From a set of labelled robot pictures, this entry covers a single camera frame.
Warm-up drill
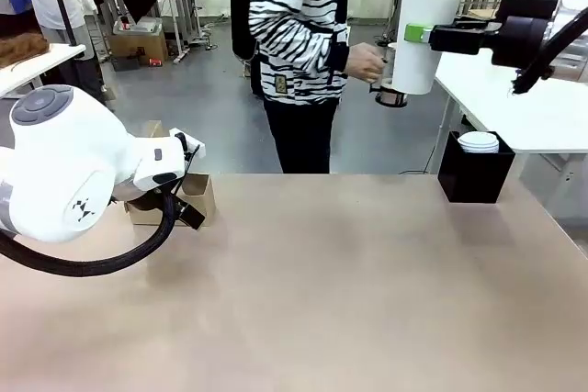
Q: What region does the brown furry item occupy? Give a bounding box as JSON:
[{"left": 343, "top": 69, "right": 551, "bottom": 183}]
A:
[{"left": 0, "top": 32, "right": 51, "bottom": 68}]

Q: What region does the black square lid box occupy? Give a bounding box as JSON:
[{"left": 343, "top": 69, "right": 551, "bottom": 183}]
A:
[{"left": 437, "top": 129, "right": 516, "bottom": 204}]

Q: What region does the person's right forearm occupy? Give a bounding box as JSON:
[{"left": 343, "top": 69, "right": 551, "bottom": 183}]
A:
[{"left": 256, "top": 19, "right": 351, "bottom": 77}]

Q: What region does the brown cardboard storage box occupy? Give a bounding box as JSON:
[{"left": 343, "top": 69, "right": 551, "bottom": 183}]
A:
[{"left": 108, "top": 24, "right": 169, "bottom": 66}]

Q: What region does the metal sieve cup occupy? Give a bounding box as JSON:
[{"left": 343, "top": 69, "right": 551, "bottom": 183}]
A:
[{"left": 368, "top": 41, "right": 409, "bottom": 109}]

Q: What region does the stack of white cup lids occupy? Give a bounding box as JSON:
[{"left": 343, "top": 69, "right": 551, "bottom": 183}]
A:
[{"left": 458, "top": 131, "right": 500, "bottom": 154}]

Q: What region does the person's right hand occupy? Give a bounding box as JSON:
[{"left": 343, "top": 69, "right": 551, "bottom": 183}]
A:
[{"left": 347, "top": 41, "right": 390, "bottom": 85}]

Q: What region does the small white side table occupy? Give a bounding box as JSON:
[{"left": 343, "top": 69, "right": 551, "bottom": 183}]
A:
[{"left": 0, "top": 42, "right": 87, "bottom": 99}]

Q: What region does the background metal desk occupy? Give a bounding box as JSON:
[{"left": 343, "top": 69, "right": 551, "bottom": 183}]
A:
[{"left": 151, "top": 0, "right": 206, "bottom": 63}]

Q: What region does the black right arm cable sleeve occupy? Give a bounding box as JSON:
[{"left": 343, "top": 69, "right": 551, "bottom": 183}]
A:
[{"left": 510, "top": 10, "right": 588, "bottom": 95}]

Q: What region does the large white side table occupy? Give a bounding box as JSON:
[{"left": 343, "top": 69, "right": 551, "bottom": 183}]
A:
[{"left": 434, "top": 54, "right": 588, "bottom": 155}]

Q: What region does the white paper cup with lid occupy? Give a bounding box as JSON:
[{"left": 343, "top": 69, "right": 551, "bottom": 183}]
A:
[{"left": 390, "top": 0, "right": 473, "bottom": 96}]

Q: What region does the black left arm cable sleeve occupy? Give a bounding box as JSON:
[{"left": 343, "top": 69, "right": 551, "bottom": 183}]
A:
[{"left": 0, "top": 180, "right": 203, "bottom": 278}]

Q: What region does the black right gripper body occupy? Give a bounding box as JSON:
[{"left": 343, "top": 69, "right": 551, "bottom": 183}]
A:
[{"left": 452, "top": 17, "right": 504, "bottom": 54}]

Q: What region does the black arm cable sleeve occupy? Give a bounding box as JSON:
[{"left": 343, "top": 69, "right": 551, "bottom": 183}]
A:
[
  {"left": 0, "top": 180, "right": 203, "bottom": 278},
  {"left": 510, "top": 10, "right": 588, "bottom": 95}
]

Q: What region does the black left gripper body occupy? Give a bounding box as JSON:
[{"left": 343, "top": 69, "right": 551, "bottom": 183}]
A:
[{"left": 174, "top": 200, "right": 206, "bottom": 231}]

